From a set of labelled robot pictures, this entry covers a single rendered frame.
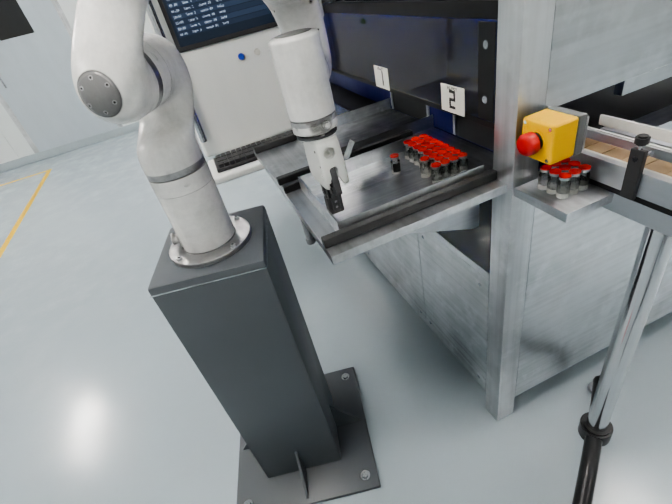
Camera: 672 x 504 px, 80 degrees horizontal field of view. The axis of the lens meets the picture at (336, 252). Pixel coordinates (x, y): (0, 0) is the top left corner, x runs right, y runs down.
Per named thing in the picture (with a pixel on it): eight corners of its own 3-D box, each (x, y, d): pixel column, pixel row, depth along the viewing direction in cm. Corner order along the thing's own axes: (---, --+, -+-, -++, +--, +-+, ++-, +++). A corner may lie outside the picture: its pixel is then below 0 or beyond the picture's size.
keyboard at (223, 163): (311, 128, 158) (310, 122, 157) (323, 138, 147) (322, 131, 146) (213, 161, 151) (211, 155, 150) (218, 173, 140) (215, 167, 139)
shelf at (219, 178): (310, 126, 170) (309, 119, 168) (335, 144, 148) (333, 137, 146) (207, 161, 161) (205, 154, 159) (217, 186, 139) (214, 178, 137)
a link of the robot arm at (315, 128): (343, 112, 69) (347, 129, 70) (325, 102, 76) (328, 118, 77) (298, 127, 67) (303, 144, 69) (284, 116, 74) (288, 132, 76)
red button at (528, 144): (529, 147, 73) (531, 126, 71) (547, 153, 70) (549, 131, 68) (512, 154, 73) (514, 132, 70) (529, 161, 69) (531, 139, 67)
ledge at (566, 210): (567, 173, 85) (568, 165, 84) (625, 196, 75) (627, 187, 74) (513, 196, 82) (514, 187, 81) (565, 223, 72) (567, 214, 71)
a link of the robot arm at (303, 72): (295, 108, 76) (285, 126, 69) (274, 32, 69) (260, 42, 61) (338, 100, 74) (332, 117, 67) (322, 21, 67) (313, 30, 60)
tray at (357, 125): (390, 108, 136) (389, 97, 134) (433, 126, 115) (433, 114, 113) (297, 140, 129) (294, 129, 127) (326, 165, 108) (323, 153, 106)
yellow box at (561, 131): (550, 142, 77) (554, 104, 73) (582, 153, 71) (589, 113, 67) (517, 155, 75) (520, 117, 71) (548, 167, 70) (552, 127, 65)
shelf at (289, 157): (384, 111, 141) (383, 105, 140) (537, 179, 86) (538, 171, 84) (255, 155, 131) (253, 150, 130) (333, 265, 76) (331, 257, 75)
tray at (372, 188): (419, 145, 107) (418, 133, 105) (483, 179, 86) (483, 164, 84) (301, 189, 100) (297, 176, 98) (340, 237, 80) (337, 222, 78)
